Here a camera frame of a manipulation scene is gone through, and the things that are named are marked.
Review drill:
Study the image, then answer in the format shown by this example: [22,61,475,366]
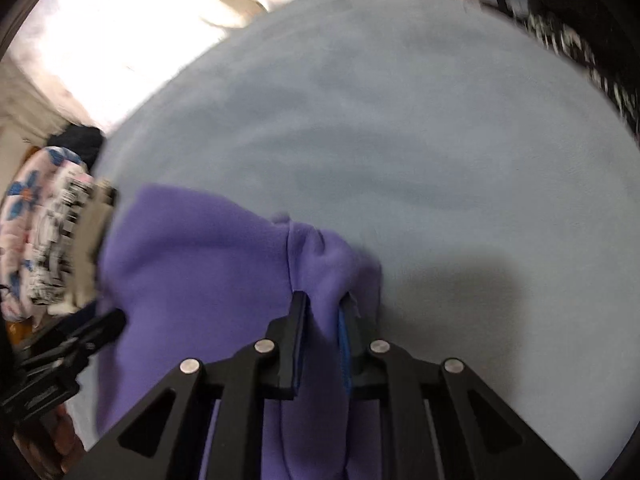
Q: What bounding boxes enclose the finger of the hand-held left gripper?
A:
[45,307,128,361]

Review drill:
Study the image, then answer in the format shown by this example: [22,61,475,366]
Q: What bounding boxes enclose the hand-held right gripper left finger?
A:
[65,290,311,480]

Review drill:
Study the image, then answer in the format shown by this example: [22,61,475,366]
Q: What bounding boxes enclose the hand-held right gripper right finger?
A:
[336,296,583,480]

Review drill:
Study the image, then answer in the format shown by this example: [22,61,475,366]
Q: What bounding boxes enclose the purple zip hoodie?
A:
[95,184,386,480]

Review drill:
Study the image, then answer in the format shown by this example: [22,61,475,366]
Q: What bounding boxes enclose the brown wooden headboard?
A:
[5,317,46,351]

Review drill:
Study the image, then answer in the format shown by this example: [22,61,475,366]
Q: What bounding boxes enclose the cream folded garment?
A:
[65,180,118,311]

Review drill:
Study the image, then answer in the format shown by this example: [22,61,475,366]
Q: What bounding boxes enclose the black white printed garment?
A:
[27,172,98,306]

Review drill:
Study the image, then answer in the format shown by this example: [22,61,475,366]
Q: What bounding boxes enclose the floral quilt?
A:
[0,146,93,321]

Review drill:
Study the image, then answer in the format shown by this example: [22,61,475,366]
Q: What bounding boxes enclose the light blue bed blanket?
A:
[65,0,640,480]

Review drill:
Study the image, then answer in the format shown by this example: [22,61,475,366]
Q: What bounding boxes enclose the black white patterned cloth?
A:
[520,10,640,131]

